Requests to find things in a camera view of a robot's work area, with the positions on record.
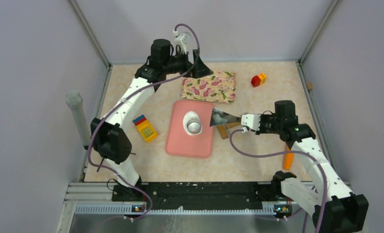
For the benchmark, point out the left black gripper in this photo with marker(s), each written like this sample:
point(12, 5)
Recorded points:
point(200, 69)

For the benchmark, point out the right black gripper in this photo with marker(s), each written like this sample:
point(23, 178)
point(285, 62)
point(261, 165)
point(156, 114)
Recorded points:
point(262, 117)

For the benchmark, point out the wooden rolling pin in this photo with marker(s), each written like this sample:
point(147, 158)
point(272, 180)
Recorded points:
point(223, 129)

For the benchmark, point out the metal scraper wooden handle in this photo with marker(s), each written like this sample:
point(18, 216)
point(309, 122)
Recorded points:
point(219, 117)

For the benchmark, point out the white dough ball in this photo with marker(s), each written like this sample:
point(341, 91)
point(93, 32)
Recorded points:
point(190, 115)

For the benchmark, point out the pink plastic tray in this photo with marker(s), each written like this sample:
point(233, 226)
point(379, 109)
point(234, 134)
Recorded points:
point(181, 143)

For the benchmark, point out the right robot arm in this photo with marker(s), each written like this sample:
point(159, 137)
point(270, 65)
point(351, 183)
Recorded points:
point(333, 206)

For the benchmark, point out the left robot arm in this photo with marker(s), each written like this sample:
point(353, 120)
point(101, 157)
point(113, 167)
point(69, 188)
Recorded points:
point(164, 64)

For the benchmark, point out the floral yellow tray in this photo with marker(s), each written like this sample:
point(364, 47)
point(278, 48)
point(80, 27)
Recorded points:
point(219, 87)

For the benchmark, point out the orange toy carrot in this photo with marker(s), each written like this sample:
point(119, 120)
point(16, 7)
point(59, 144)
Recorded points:
point(287, 159)

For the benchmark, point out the red orange toy block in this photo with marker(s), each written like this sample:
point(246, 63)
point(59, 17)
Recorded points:
point(258, 80)

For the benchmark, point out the yellow multicolour toy block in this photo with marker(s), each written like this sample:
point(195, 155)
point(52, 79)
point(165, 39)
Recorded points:
point(144, 127)

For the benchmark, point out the small black tripod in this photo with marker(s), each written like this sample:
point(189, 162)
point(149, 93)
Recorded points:
point(102, 161)

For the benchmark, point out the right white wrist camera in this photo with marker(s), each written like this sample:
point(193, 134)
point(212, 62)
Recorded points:
point(250, 122)

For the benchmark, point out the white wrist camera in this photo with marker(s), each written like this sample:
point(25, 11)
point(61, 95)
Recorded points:
point(250, 122)
point(180, 41)

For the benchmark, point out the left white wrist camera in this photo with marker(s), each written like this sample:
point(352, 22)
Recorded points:
point(180, 41)

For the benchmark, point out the small wooden wall knob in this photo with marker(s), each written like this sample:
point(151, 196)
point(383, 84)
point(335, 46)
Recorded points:
point(309, 86)

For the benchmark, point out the grey cylinder post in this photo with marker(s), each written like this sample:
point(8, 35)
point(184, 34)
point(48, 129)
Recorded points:
point(75, 104)

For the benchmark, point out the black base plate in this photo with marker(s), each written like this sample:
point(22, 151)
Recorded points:
point(201, 195)

